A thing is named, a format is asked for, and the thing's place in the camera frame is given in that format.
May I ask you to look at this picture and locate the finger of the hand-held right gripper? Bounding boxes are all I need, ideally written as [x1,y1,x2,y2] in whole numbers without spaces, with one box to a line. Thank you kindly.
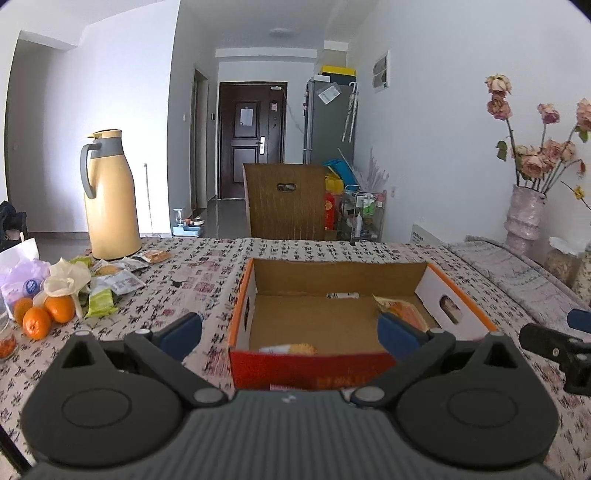
[567,308,591,334]
[518,323,591,395]

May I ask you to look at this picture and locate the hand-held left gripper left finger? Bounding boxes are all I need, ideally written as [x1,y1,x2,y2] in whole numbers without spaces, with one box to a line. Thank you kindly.
[59,313,229,408]

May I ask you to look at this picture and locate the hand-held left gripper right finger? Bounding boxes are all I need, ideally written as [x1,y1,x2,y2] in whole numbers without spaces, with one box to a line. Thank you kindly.
[349,311,525,409]

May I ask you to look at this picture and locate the orange red cardboard box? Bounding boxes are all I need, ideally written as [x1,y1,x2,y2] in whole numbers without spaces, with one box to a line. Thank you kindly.
[228,257,499,391]

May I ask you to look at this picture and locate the orange red snack packet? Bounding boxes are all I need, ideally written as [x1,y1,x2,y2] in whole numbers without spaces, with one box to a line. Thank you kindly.
[373,295,439,332]

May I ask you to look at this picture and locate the glass jar with dried contents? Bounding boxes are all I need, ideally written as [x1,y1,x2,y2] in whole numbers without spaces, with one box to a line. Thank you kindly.
[545,237,585,289]

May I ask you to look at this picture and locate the folded grey patterned blanket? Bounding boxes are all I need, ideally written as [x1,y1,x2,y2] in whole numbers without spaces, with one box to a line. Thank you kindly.
[445,235,591,324]

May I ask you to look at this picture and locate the white printed snack packet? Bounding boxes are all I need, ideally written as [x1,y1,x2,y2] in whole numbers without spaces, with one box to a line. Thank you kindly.
[102,270,146,295]

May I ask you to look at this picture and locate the clear cookie packet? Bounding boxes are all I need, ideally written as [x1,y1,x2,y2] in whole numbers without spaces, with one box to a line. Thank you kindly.
[91,260,127,277]

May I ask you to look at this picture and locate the blue pet feeder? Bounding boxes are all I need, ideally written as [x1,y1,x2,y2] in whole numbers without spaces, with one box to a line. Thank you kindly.
[172,217,206,238]

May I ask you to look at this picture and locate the yellow white snack packet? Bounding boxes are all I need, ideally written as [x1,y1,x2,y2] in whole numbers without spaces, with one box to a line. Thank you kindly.
[259,342,318,356]

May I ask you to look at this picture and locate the metal trolley cart with bottles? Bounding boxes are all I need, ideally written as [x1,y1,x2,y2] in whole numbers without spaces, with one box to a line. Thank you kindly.
[342,185,387,245]

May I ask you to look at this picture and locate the pink white ribbed vase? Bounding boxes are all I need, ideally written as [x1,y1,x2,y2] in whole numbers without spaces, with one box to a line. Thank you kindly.
[503,184,548,256]

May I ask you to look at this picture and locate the cream paper flower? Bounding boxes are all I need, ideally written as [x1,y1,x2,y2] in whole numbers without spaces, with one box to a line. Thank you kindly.
[43,258,93,320]

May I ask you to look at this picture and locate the red gift box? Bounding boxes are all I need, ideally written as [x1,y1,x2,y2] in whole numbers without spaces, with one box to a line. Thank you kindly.
[323,191,342,232]

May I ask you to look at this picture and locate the yellow thermos jug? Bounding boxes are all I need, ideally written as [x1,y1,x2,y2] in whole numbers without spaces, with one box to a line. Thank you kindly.
[80,130,142,260]

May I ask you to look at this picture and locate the brown wooden chair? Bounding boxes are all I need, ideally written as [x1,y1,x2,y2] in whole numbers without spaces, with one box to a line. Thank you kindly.
[243,163,328,241]

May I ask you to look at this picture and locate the white dried reeds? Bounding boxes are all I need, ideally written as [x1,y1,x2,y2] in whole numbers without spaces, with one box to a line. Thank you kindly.
[358,148,391,192]

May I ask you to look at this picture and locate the dried pink rose bouquet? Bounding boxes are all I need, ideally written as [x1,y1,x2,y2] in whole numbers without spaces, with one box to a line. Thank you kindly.
[485,73,591,195]

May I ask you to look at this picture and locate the white plastic bag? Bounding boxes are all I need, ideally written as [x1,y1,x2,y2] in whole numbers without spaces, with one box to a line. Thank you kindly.
[0,259,51,308]

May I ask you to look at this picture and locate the dark brown entrance door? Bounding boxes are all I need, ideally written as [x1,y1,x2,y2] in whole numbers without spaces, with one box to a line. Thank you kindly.
[218,82,288,200]

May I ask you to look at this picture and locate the glass jar with red contents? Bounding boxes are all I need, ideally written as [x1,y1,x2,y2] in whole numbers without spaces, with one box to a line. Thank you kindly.
[0,300,18,359]

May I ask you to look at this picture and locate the white paper bag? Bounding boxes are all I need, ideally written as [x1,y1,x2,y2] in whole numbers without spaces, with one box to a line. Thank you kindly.
[0,237,40,273]

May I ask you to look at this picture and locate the grey interior door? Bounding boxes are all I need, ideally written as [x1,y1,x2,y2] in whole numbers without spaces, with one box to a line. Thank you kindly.
[191,68,211,210]

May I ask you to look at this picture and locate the grey refrigerator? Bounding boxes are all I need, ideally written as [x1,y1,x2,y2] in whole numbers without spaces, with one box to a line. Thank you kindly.
[302,78,358,167]

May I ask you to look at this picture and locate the white folded umbrella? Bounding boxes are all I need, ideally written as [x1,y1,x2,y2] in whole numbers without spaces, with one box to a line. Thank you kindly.
[342,82,360,143]

